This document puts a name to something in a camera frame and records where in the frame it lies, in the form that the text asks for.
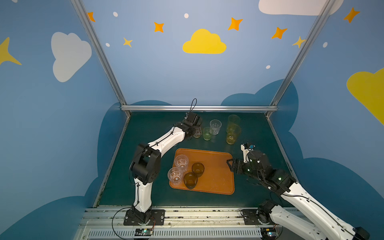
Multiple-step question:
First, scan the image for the controller board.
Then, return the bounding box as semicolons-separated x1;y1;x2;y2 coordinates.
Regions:
261;228;278;240
134;229;154;238

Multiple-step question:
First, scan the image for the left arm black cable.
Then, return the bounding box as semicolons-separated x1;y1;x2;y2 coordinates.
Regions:
111;206;131;240

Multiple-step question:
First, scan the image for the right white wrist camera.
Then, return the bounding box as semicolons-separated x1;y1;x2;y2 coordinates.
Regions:
241;143;255;163

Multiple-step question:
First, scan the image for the dark amber textured cup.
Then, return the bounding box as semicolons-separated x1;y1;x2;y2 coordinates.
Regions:
183;172;198;190
192;163;205;178

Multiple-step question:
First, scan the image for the aluminium frame post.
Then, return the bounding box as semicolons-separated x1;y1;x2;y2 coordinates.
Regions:
71;0;127;107
270;0;337;112

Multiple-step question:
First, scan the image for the green clear cup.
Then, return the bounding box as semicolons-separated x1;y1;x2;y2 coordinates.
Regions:
203;127;212;141

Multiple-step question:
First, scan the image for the left controller board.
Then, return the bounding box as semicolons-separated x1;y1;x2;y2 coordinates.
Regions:
134;229;154;238

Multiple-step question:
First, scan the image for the aluminium frame right post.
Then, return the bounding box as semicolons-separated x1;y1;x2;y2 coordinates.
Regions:
270;0;337;112

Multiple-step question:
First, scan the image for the yellow-green glass back right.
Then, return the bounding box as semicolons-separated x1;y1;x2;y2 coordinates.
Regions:
228;114;241;126

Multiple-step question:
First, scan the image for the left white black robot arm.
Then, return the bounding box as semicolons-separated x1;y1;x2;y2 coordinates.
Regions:
130;112;203;222

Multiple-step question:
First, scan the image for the aluminium mounting rail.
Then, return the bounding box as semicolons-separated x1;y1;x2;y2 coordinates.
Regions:
74;207;306;240

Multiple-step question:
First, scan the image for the right controller board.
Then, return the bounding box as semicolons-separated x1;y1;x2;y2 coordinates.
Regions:
261;228;278;240

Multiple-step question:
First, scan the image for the tall amber clear cup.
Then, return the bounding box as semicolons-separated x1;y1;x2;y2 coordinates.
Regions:
193;128;202;139

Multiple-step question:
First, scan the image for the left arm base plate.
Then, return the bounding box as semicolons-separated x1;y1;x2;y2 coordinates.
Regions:
123;209;165;226

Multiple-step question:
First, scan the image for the aluminium frame back bar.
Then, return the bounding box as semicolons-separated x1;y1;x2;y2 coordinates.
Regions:
121;105;278;113

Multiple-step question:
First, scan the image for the yellow ribbed glass front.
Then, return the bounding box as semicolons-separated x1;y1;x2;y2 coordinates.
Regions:
226;124;242;145

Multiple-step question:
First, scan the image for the orange plastic tray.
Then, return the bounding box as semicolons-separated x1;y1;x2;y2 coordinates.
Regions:
169;148;235;195

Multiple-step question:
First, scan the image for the clear faceted glass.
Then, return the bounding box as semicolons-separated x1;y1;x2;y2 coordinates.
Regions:
168;167;184;185
210;120;222;136
174;155;189;172

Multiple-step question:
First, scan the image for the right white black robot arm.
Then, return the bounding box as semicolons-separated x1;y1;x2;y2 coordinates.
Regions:
227;145;370;240

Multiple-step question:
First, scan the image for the aluminium frame left post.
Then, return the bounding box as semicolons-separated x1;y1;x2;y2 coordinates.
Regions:
71;0;127;107

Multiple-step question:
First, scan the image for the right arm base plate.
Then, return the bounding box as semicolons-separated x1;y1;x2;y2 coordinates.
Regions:
241;209;264;225

